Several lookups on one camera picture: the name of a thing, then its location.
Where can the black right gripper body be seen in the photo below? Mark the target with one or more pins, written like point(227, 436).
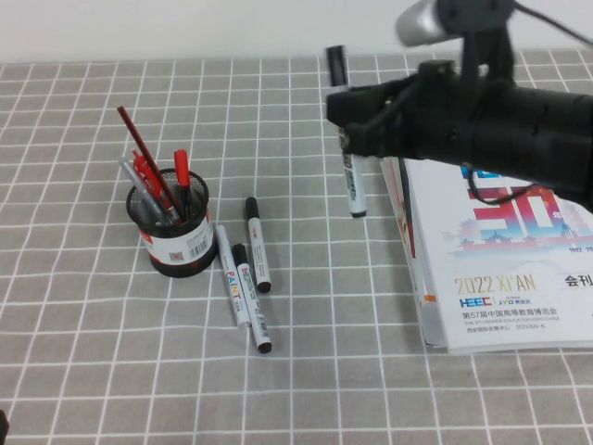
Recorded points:
point(440, 120)

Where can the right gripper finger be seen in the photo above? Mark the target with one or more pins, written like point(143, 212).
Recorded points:
point(375, 139)
point(357, 104)

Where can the black-capped white marker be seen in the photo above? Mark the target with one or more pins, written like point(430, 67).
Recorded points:
point(357, 194)
point(257, 245)
point(254, 303)

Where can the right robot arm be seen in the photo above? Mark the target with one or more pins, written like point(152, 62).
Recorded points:
point(533, 125)

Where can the red marker pen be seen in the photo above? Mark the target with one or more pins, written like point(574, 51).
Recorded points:
point(180, 167)

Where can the red pen with clip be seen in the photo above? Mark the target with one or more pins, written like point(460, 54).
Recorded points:
point(144, 170)

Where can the black mesh pen holder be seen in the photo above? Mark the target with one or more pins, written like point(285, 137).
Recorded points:
point(180, 248)

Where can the silver gel pen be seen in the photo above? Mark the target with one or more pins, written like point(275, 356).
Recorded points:
point(129, 174)

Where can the white booklet with red picture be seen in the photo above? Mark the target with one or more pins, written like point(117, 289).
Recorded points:
point(391, 185)

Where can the dark-covered booklet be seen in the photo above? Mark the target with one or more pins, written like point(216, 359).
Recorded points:
point(407, 218)

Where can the white HEEC booklet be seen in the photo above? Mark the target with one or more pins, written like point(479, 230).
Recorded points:
point(500, 278)

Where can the orange-edged white booklet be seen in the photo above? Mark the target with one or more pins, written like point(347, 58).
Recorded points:
point(428, 299)

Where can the white paint marker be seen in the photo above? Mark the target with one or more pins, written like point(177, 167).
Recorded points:
point(231, 278)

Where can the dark red pencil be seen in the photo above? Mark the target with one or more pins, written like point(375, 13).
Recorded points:
point(139, 139)

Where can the grey checked tablecloth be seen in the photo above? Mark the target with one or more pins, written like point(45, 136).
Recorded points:
point(185, 394)

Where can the black object at table edge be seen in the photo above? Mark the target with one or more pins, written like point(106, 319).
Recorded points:
point(3, 424)

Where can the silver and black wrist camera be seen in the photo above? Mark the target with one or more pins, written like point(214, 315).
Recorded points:
point(421, 21)

